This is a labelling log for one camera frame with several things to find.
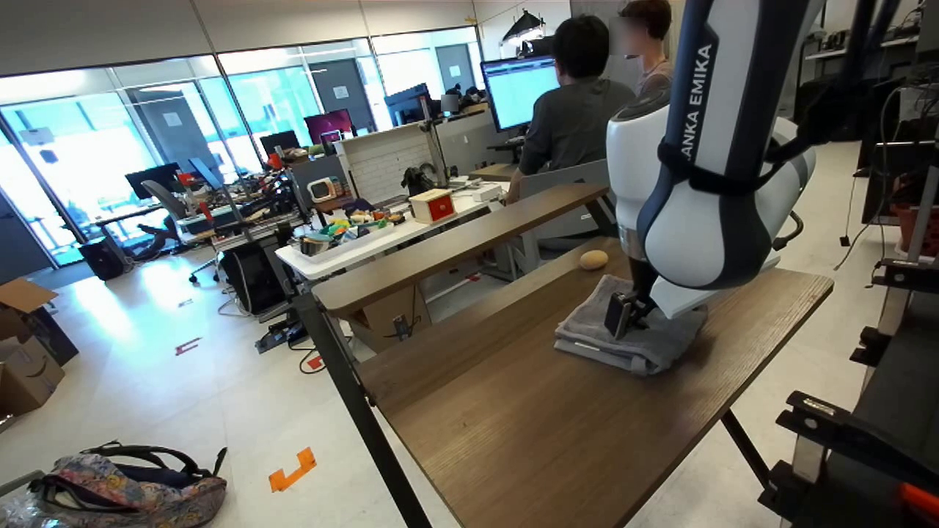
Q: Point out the metal storage shelf rack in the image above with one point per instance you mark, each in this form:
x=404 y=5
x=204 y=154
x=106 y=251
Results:
x=875 y=49

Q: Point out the white partition panel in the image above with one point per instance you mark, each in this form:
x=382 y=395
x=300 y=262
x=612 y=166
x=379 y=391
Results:
x=385 y=162

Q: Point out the seated person in grey shirt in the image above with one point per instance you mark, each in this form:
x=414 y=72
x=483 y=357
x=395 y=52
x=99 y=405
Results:
x=577 y=119

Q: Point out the grey plastic chair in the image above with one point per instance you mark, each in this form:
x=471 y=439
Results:
x=568 y=193

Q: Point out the colourful patterned backpack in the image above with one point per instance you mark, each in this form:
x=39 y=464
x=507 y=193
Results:
x=127 y=493

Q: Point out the small red box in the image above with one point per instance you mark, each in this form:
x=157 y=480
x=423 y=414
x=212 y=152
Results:
x=435 y=206

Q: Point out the magenta screen monitor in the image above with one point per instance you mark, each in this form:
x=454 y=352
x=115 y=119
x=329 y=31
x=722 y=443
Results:
x=329 y=127

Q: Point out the grey cloth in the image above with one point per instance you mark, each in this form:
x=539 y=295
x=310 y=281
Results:
x=592 y=339

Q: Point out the standing person in dark clothes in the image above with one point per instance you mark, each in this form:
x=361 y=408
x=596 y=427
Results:
x=659 y=31

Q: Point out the black office chair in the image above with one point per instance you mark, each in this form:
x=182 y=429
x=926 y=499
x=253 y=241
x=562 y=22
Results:
x=162 y=194

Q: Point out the black desktop device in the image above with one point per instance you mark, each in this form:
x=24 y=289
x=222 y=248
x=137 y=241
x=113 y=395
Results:
x=422 y=176

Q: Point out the metal table leg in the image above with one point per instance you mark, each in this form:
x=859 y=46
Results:
x=750 y=451

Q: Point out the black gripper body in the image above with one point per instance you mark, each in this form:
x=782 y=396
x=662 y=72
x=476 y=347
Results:
x=640 y=281

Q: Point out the lit computer monitor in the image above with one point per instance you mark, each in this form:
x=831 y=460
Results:
x=518 y=90

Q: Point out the blue screen monitor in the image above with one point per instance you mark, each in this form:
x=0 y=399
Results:
x=407 y=103

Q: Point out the colourful toy pile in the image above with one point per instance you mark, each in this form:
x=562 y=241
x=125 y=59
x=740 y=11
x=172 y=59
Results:
x=361 y=223

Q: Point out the white desk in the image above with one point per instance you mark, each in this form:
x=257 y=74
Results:
x=370 y=251

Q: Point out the brown cardboard box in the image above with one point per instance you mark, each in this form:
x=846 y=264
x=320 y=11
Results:
x=24 y=308
x=24 y=382

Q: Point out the cardboard box under desk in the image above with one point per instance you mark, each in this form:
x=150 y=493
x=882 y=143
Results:
x=391 y=319

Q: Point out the black waste bin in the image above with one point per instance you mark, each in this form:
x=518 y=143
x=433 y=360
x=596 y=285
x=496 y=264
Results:
x=100 y=260

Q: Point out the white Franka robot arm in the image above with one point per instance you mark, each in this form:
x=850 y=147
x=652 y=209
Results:
x=722 y=176

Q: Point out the black backpack under desk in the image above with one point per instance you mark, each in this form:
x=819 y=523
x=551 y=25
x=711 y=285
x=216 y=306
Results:
x=257 y=281

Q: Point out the long wooden side table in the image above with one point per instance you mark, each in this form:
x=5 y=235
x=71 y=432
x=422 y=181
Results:
x=458 y=245

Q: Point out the beige egg-shaped plush toy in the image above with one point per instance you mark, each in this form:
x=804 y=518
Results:
x=595 y=260

